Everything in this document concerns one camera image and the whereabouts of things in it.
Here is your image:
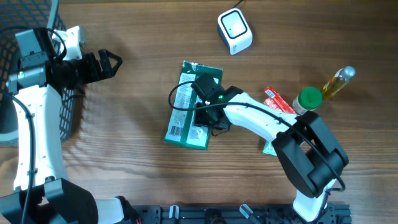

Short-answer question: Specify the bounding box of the green glove package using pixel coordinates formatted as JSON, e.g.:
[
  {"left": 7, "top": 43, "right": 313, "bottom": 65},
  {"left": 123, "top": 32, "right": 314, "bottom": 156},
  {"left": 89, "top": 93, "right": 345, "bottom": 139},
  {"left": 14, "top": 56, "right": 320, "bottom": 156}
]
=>
[{"left": 164, "top": 61, "right": 223, "bottom": 150}]

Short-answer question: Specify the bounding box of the red snack stick packet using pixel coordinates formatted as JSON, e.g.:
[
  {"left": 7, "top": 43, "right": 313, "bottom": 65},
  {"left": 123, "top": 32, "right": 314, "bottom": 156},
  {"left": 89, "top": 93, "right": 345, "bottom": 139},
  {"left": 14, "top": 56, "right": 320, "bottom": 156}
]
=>
[{"left": 264, "top": 86, "right": 295, "bottom": 114}]

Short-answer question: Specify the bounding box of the light green wipes packet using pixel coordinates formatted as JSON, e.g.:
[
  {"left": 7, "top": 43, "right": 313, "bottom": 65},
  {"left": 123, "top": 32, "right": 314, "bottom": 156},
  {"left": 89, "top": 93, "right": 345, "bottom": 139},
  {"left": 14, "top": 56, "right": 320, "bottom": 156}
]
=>
[{"left": 262, "top": 141, "right": 277, "bottom": 156}]

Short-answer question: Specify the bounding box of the grey plastic mesh basket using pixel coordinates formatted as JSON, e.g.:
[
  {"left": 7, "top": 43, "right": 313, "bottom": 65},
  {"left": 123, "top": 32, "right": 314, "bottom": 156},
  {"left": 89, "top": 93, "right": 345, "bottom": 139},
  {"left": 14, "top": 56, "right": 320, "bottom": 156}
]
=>
[{"left": 1, "top": 0, "right": 75, "bottom": 146}]

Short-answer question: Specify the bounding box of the green lid jar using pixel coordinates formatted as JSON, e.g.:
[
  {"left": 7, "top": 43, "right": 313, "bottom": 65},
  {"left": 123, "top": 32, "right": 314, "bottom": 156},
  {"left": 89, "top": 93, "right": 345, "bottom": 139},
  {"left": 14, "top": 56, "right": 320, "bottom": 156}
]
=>
[{"left": 292, "top": 87, "right": 323, "bottom": 115}]

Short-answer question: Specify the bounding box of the yellow oil bottle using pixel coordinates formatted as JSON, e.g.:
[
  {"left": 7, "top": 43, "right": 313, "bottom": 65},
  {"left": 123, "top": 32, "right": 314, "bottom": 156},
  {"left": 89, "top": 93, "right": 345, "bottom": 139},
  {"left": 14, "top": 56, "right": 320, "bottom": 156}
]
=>
[{"left": 322, "top": 66, "right": 356, "bottom": 100}]

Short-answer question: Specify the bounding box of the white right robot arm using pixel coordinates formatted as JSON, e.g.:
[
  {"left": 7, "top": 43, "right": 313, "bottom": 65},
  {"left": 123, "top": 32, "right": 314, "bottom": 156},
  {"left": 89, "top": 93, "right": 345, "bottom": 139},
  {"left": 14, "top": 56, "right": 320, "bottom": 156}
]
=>
[{"left": 191, "top": 74, "right": 349, "bottom": 222}]

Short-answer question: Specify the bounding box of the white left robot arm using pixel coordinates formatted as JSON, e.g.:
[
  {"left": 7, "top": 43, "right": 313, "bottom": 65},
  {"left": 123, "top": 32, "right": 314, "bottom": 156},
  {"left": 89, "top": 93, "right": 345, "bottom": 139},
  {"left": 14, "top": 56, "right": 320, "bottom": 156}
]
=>
[{"left": 1, "top": 26, "right": 142, "bottom": 223}]

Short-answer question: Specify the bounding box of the white barcode scanner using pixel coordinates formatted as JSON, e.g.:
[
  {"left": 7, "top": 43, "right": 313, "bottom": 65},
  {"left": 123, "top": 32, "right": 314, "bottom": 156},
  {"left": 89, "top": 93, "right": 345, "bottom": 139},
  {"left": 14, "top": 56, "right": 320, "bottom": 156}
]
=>
[{"left": 217, "top": 7, "right": 253, "bottom": 55}]

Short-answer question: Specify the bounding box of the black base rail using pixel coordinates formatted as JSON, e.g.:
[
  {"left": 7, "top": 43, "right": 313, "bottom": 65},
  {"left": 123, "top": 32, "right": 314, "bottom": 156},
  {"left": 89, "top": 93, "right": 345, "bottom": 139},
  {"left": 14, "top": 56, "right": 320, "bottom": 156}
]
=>
[{"left": 130, "top": 203, "right": 352, "bottom": 224}]

